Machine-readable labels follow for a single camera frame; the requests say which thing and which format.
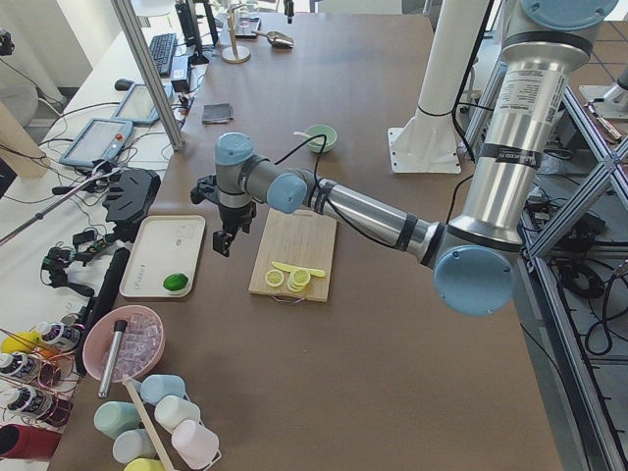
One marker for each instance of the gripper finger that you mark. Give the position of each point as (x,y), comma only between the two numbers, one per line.
(219,242)
(228,239)

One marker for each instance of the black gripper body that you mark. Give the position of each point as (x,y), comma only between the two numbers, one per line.
(231,217)

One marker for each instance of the green bowl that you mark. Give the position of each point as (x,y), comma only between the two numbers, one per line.
(325,138)

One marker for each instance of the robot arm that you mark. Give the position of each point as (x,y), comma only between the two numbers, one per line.
(354,74)

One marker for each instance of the pink ribbed bowl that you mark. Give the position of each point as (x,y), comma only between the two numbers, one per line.
(142,346)

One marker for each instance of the cream rabbit tray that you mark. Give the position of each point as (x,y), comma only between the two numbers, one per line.
(164,245)

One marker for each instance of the green lime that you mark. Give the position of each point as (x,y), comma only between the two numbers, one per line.
(175,282)

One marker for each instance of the single lemon slice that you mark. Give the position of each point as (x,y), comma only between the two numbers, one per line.
(274,278)

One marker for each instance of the bamboo cutting board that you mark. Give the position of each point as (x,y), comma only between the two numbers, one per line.
(302,239)

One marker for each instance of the front stacked lemon slice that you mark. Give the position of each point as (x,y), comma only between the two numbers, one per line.
(302,274)

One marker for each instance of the yellow plastic knife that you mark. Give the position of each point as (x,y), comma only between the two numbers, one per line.
(291,268)

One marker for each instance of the grey folded cloth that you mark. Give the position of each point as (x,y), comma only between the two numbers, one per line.
(220,113)

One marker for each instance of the black long bar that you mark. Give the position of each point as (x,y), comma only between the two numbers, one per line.
(98,306)

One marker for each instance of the far teach pendant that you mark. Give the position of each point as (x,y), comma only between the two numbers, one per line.
(137,107)

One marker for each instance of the teach pendant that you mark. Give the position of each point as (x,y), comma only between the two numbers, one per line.
(137,107)
(99,140)

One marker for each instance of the near teach pendant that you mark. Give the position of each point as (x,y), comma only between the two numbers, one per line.
(99,140)

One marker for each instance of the light blue cup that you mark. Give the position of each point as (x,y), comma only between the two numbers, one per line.
(156,387)

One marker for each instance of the wooden stand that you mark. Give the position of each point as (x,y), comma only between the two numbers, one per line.
(231,51)

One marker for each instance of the wooden stick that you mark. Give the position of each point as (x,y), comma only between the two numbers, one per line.
(148,425)

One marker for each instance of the white cup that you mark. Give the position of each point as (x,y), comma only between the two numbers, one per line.
(173,410)

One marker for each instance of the metal scoop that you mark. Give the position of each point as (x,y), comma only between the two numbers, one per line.
(276,39)

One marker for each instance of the bottle with white label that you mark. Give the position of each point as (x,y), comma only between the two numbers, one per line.
(58,335)

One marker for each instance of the black keyboard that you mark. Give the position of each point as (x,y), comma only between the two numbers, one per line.
(162,49)

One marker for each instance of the black box with white lettering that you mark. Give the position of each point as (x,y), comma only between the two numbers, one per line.
(246,29)

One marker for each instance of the pink cup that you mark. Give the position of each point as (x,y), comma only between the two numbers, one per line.
(196,444)

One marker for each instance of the mint green cup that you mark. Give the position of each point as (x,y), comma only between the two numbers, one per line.
(112,418)

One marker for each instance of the grey blue cup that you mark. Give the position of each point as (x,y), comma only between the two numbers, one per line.
(131,445)

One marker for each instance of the yellow cup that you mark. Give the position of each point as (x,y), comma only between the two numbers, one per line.
(145,464)

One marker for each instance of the red can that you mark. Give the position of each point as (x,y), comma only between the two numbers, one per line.
(29,443)

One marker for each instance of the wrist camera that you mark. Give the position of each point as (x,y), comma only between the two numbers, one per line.
(206,189)

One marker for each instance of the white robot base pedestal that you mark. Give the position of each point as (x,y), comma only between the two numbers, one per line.
(427,143)

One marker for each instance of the aluminium frame post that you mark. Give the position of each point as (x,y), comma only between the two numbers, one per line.
(131,28)

